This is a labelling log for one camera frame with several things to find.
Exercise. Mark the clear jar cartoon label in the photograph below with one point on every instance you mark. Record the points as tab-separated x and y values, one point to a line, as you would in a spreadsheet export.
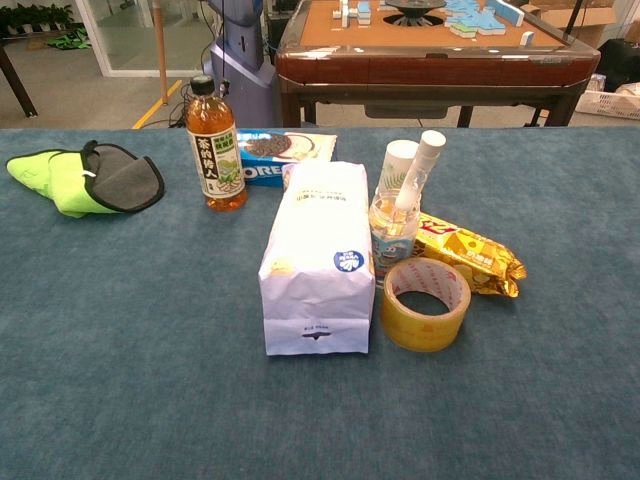
392	250

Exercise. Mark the white plastic basket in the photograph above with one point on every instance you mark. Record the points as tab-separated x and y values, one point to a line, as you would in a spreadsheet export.
607	102

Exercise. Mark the blue mahjong tile pile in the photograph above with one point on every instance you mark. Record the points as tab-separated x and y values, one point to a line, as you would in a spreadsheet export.
475	17

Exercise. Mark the black mahjong table centre disc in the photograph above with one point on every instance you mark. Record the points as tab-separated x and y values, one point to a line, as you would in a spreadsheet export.
415	7

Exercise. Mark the white paper bag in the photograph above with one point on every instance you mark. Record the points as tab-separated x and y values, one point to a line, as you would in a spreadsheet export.
320	250

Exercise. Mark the standing blue mahjong tile group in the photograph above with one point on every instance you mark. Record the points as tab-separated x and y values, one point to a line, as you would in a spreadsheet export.
352	11

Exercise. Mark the grey cloth black trim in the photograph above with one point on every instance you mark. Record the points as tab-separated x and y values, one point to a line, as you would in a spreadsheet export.
122	180

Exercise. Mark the potted green plants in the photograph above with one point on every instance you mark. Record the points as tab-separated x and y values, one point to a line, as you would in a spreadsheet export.
35	17

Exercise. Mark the green fabric on floor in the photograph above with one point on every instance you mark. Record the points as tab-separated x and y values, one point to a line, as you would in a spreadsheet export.
70	39

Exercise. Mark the yellow packing tape roll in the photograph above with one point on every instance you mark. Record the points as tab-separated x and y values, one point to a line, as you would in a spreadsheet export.
425	332

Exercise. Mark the white paper cup leaf print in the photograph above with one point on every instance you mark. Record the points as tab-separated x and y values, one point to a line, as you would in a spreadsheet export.
394	165

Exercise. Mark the amber tea bottle black cap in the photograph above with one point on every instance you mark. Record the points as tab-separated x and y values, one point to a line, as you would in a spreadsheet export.
215	150

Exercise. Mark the white tube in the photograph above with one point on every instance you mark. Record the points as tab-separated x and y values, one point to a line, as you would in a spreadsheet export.
425	160

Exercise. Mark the dark table leg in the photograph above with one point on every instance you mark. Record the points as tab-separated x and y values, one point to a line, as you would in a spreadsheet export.
17	85

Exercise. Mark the cardboard box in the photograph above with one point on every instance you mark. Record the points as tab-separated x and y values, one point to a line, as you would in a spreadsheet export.
595	20

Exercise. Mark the blue Oreo cookie box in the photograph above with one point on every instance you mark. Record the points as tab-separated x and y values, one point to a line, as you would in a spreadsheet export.
265	150

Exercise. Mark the brown mahjong table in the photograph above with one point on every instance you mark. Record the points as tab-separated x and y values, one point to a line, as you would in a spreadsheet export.
430	65

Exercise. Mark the black bag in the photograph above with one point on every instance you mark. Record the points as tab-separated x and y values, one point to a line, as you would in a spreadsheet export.
620	62

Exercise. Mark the purple robot pedestal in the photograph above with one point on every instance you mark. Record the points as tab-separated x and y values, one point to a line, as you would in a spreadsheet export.
245	55

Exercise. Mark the wooden pole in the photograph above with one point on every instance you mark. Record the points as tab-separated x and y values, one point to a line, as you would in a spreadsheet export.
160	50

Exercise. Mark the single blue mahjong tile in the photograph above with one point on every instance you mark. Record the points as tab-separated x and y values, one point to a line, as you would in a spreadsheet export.
527	38

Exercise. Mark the lime green microfiber cloth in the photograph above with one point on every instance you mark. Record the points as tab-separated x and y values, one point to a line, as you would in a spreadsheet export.
62	185

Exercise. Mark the golden snack packet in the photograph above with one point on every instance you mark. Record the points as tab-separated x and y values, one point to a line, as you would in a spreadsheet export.
480	255

